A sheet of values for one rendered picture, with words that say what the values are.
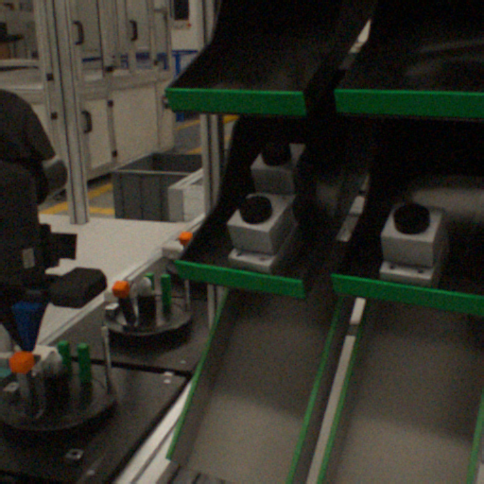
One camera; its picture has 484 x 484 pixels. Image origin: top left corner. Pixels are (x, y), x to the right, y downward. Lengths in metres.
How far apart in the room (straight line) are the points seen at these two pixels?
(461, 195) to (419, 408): 0.21
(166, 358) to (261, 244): 0.42
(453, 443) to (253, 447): 0.19
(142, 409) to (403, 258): 0.42
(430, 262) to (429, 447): 0.20
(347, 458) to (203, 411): 0.16
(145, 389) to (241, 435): 0.23
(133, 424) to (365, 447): 0.29
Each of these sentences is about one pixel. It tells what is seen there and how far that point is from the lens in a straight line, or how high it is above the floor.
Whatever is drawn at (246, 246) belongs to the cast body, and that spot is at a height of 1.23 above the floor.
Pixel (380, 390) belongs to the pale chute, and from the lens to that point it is 0.72.
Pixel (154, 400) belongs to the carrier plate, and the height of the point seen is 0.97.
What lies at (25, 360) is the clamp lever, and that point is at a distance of 0.81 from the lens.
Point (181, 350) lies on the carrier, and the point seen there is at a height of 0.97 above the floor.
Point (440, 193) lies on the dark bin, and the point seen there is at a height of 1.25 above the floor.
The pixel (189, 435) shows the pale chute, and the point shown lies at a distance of 0.74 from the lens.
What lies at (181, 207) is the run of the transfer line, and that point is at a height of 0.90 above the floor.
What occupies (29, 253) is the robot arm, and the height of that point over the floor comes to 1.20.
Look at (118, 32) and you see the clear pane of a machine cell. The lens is 6.90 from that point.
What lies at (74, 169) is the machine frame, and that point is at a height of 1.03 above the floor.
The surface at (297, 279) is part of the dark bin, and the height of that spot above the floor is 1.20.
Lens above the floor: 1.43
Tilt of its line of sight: 18 degrees down
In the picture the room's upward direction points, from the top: 1 degrees counter-clockwise
